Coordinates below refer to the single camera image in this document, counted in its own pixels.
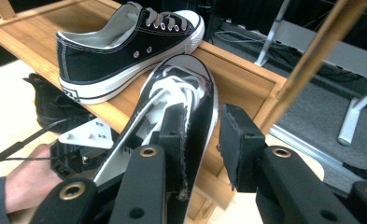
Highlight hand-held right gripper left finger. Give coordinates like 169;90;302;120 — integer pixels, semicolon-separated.
151;103;189;200

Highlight grey metal floor rail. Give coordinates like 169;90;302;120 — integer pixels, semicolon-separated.
269;124;367;185

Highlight black white canvas sneaker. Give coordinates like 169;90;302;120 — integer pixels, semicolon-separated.
92;53;219;224
55;1;205;105

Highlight wooden three-tier shoe rack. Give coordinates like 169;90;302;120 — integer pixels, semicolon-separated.
0;0;367;224

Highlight grey floor cables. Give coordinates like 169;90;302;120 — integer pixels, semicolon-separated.
213;27;266;49

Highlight black leather shoe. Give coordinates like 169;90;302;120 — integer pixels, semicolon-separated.
22;73;95;134

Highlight grey metal stand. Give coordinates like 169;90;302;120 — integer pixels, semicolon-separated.
254;0;367;147

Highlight left hand-held gripper cable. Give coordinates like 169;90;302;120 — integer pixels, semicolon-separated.
0;118;77;172

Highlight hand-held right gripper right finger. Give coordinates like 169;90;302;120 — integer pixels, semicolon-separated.
219;104;268;192

